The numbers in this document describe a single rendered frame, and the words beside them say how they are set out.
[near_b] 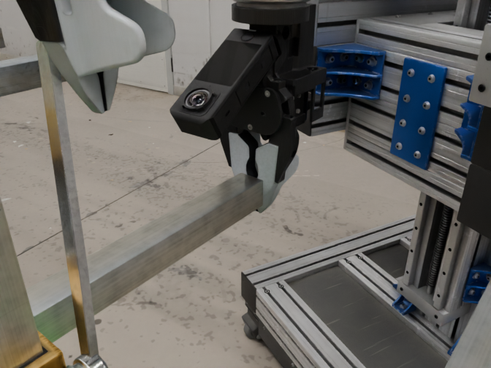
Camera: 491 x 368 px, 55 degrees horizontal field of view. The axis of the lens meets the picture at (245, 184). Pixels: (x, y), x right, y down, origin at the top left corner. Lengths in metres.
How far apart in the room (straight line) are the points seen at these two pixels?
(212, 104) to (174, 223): 0.11
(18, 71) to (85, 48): 0.29
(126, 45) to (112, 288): 0.19
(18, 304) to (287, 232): 1.74
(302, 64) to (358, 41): 0.48
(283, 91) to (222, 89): 0.07
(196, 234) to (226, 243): 1.48
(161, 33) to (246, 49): 0.14
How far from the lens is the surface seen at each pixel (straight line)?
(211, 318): 1.57
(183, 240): 0.41
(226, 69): 0.41
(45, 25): 0.28
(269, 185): 0.47
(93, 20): 0.28
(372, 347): 1.23
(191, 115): 0.38
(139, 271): 0.38
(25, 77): 0.57
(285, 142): 0.44
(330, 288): 1.37
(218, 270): 1.75
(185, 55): 3.65
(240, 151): 0.48
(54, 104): 0.29
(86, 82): 0.30
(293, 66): 0.47
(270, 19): 0.42
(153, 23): 0.30
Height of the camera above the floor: 1.08
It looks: 27 degrees down
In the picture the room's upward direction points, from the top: straight up
